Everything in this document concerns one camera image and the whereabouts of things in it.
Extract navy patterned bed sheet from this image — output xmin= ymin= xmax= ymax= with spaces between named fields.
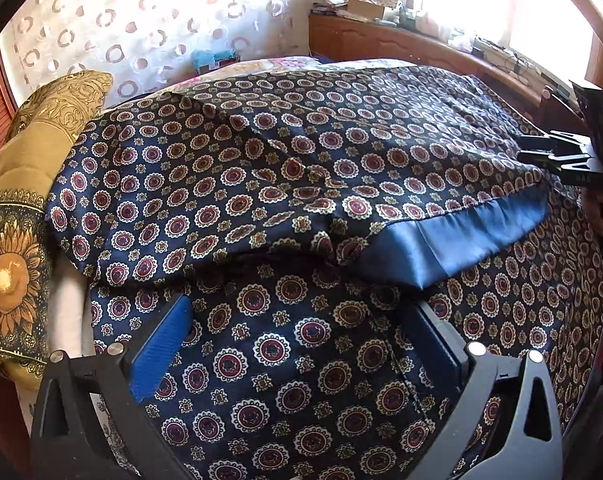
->
xmin=44 ymin=59 xmax=603 ymax=480

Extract folded floral cloth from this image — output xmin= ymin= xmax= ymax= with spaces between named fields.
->
xmin=309 ymin=0 xmax=365 ymax=12

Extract long wooden side cabinet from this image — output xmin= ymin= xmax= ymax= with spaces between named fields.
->
xmin=308 ymin=10 xmax=589 ymax=122

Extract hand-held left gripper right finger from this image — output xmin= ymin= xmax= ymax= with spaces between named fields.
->
xmin=401 ymin=300 xmax=565 ymax=480

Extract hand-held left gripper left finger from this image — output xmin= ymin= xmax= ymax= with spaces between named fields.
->
xmin=29 ymin=294 xmax=195 ymax=480

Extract cardboard box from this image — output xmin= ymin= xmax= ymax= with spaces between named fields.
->
xmin=346 ymin=0 xmax=388 ymax=22

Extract yellow sunflower quilt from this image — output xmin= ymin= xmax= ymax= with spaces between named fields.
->
xmin=0 ymin=70 xmax=114 ymax=392

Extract teal box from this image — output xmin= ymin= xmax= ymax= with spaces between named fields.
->
xmin=192 ymin=49 xmax=236 ymax=72

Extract black cables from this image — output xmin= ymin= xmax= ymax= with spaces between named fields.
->
xmin=473 ymin=36 xmax=542 ymax=78

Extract wooden-framed window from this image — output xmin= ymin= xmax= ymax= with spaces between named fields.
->
xmin=411 ymin=0 xmax=603 ymax=81

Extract floral bed sheet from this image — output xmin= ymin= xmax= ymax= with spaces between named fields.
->
xmin=169 ymin=55 xmax=332 ymax=92

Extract sheer circle-patterned curtain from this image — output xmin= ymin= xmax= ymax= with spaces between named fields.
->
xmin=9 ymin=0 xmax=305 ymax=108

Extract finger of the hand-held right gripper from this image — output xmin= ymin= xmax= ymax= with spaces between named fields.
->
xmin=545 ymin=156 xmax=603 ymax=187
xmin=518 ymin=130 xmax=596 ymax=163

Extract brown slatted wooden wardrobe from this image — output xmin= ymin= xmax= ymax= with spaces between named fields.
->
xmin=0 ymin=37 xmax=20 ymax=128

